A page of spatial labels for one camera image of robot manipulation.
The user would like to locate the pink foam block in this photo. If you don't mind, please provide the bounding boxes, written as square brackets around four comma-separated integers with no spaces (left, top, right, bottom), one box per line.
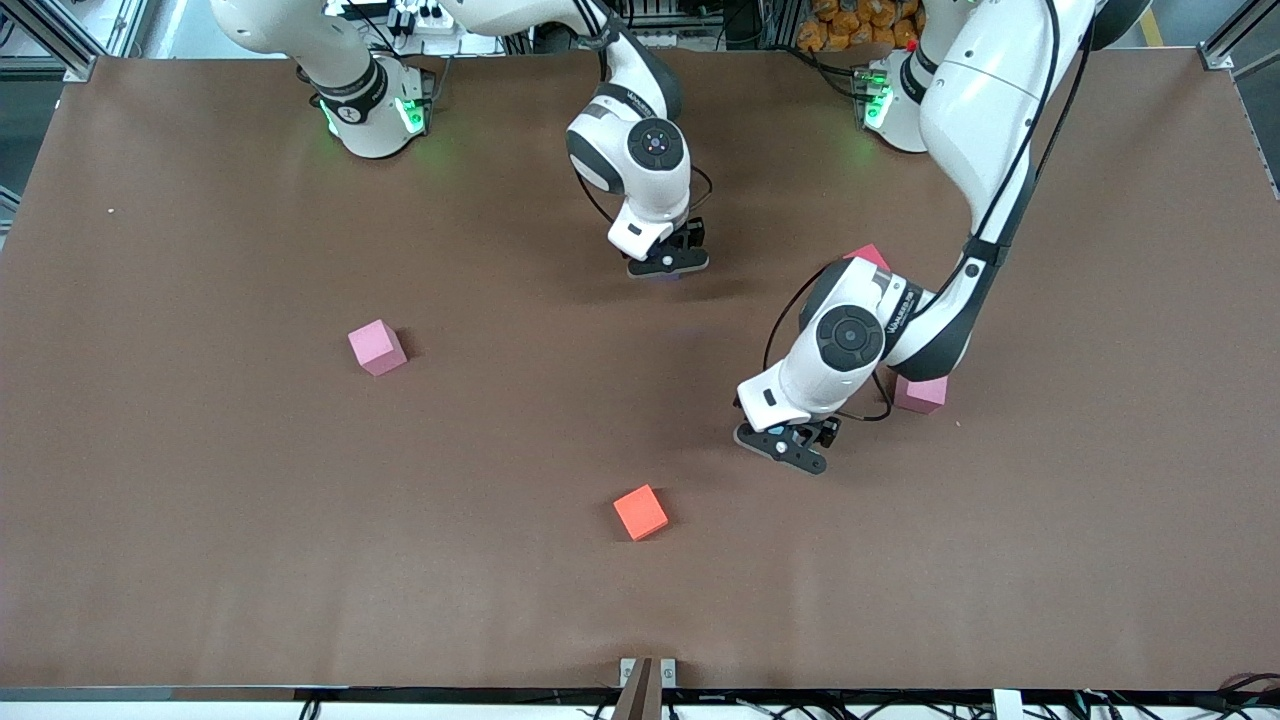
[347,319,409,378]
[893,375,950,415]

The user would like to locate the orange foam block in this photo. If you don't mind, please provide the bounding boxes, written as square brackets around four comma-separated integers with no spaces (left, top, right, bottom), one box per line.
[612,484,670,542]

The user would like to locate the black equipment rack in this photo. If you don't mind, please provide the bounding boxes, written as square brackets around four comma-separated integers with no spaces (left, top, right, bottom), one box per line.
[615,0,796,53]

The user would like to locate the orange snack bags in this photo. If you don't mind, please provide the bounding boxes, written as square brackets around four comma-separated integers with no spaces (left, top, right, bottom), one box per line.
[798,0,926,53]

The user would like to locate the white power strip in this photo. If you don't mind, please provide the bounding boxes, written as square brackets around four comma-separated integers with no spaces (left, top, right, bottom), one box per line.
[385,0,471,33]

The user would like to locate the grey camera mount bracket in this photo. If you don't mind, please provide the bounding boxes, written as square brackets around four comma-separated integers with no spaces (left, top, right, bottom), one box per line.
[619,656,678,720]

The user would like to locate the black floor cable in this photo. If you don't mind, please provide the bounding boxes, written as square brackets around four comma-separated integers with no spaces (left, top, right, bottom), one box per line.
[1215,672,1280,703]

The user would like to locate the aluminium frame post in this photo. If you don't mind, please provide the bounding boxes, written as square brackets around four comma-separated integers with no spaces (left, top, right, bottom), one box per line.
[1200,0,1280,77]
[0,0,101,84]

